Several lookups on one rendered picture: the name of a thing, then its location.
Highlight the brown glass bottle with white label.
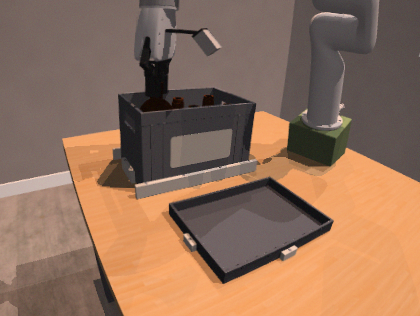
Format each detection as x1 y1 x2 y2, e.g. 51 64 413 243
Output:
140 82 173 112

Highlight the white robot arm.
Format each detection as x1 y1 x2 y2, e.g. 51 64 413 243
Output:
165 0 379 131

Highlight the dark grey crate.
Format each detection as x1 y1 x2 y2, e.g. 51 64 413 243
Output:
118 87 256 184

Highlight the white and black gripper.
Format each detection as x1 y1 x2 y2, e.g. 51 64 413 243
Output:
134 5 179 98

